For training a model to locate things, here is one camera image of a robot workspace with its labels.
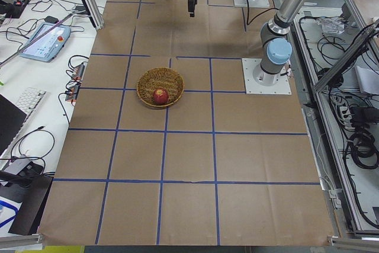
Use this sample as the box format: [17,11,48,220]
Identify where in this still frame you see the woven wicker basket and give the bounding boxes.
[136,67,184,108]

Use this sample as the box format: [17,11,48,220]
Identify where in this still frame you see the dark red apple in basket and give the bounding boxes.
[153,88,169,105]

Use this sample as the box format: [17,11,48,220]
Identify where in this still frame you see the blue teach pendant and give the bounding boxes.
[20,25,71,62]

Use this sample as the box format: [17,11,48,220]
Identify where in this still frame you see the white keyboard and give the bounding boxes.
[15,87,46,120]

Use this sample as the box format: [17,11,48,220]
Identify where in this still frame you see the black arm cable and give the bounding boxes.
[233,0,281,25]

